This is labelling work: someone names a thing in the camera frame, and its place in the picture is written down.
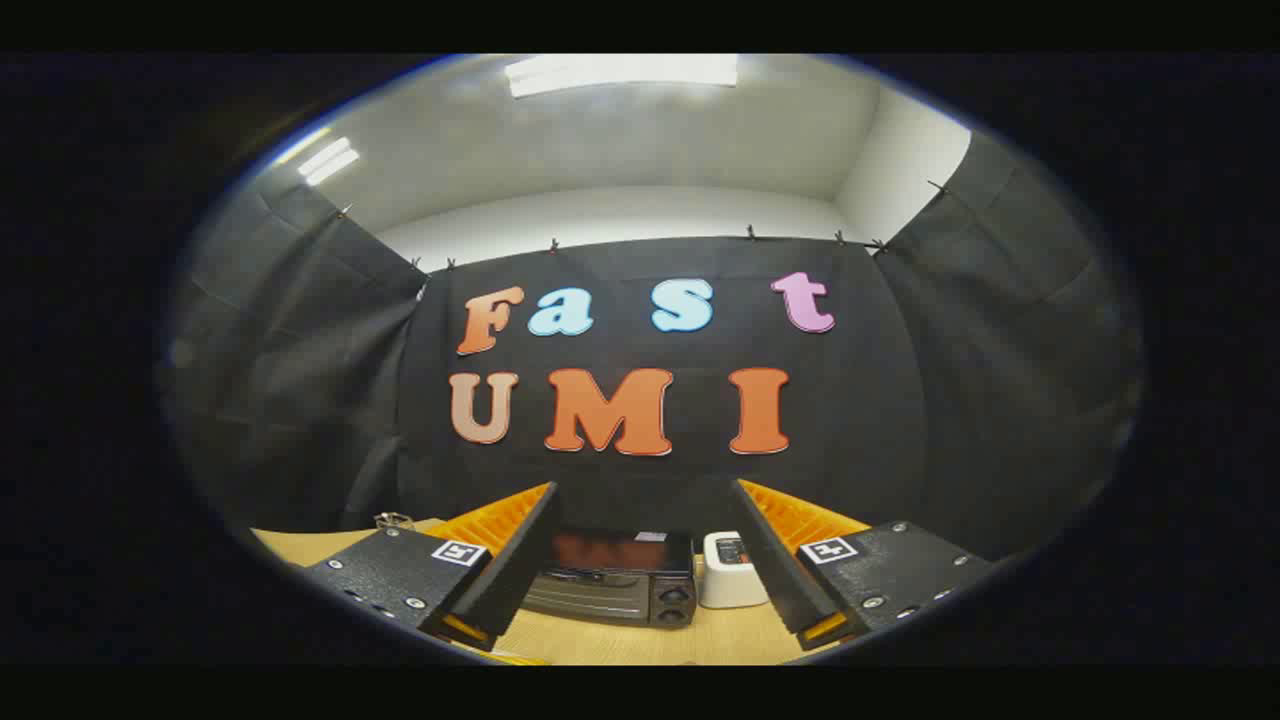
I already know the small ceiling light panel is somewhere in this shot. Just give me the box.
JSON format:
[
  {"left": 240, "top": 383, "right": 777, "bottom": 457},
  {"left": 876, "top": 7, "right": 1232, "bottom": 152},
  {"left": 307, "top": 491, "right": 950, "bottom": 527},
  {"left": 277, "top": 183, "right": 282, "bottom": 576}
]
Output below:
[{"left": 297, "top": 137, "right": 361, "bottom": 187}]

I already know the white box appliance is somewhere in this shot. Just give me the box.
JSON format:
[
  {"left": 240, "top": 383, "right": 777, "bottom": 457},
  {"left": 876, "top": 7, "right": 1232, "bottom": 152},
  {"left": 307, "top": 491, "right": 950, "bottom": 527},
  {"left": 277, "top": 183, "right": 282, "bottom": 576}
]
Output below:
[{"left": 698, "top": 531, "right": 771, "bottom": 609}]

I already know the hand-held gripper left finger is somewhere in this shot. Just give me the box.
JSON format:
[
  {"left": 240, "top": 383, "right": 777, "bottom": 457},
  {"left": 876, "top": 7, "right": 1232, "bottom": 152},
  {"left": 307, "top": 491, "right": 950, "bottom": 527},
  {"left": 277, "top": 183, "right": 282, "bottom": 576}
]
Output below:
[{"left": 300, "top": 481, "right": 561, "bottom": 653}]

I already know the black toaster oven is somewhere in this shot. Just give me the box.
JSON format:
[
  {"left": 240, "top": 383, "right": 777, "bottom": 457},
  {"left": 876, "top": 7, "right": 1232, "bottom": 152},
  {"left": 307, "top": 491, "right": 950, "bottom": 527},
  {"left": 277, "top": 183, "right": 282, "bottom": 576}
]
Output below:
[{"left": 520, "top": 528, "right": 698, "bottom": 629}]

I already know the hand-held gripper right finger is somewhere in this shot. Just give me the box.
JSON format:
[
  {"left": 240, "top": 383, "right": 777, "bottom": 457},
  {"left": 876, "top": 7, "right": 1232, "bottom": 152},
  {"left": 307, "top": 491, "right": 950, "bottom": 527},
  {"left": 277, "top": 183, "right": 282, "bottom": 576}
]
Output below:
[{"left": 728, "top": 478, "right": 993, "bottom": 651}]

